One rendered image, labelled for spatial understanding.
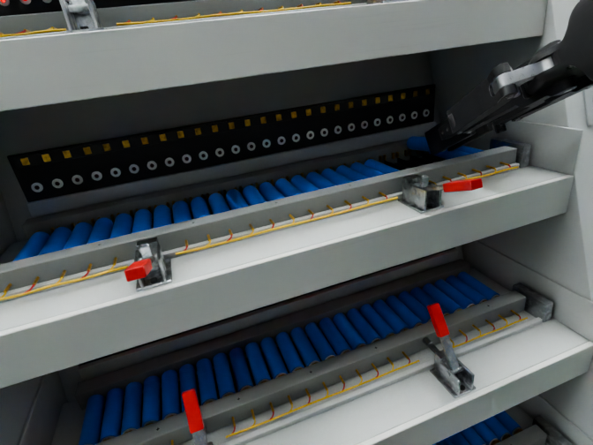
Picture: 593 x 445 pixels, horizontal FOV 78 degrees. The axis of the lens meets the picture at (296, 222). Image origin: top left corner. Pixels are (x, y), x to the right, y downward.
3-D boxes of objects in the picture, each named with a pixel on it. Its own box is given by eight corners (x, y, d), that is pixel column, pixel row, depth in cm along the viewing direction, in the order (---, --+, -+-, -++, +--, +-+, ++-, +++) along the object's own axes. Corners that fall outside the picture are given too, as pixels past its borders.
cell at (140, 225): (153, 222, 41) (153, 245, 36) (137, 225, 41) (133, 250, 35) (149, 207, 41) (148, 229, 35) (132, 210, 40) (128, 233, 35)
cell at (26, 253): (54, 245, 39) (36, 274, 33) (35, 249, 38) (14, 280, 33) (48, 229, 38) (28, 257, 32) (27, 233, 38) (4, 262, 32)
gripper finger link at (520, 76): (601, 64, 26) (551, 69, 24) (534, 98, 31) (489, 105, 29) (589, 33, 26) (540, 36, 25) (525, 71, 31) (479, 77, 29)
